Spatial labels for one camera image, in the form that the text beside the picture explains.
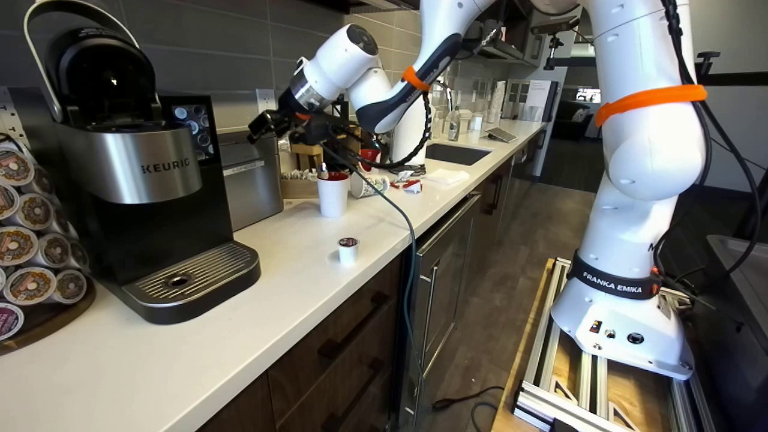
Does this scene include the upright white mug red inside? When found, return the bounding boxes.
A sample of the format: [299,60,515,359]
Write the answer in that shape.
[314,168,352,222]

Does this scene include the coffee pod carousel rack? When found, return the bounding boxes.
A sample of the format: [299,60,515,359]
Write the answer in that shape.
[0,103,97,356]

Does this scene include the dark kitchen sink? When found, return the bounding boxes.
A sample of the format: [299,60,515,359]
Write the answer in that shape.
[425,141,491,168]

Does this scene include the white paper towel roll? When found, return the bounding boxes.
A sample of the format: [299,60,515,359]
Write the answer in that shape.
[389,98,434,168]

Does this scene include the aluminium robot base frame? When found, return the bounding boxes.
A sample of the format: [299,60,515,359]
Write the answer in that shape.
[486,254,715,432]

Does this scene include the orange strap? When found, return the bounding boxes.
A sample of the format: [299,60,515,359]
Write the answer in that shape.
[398,63,434,93]
[592,83,709,131]

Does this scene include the dark wooden base cabinets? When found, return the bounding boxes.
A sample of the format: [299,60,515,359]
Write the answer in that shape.
[194,140,553,432]

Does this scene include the stainless steel pod recycle bin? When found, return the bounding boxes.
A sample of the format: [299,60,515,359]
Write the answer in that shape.
[215,127,284,236]

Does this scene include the white wall outlet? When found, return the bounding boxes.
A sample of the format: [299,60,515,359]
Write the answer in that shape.
[253,87,278,122]

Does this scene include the small coffee pod cup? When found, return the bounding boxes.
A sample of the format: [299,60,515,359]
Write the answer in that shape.
[332,233,362,269]

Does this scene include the dark wall shelf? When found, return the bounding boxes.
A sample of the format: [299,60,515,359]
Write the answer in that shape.
[457,14,553,68]

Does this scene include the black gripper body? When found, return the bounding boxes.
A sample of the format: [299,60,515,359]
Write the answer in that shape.
[272,105,356,164]

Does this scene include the patterned white paper cup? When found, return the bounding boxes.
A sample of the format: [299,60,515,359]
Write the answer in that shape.
[348,174,392,203]

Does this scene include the wooden condiment organizer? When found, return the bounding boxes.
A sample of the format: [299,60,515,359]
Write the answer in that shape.
[288,141,367,176]

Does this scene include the black silver Keurig coffee maker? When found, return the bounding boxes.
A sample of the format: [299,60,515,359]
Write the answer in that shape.
[19,0,263,326]

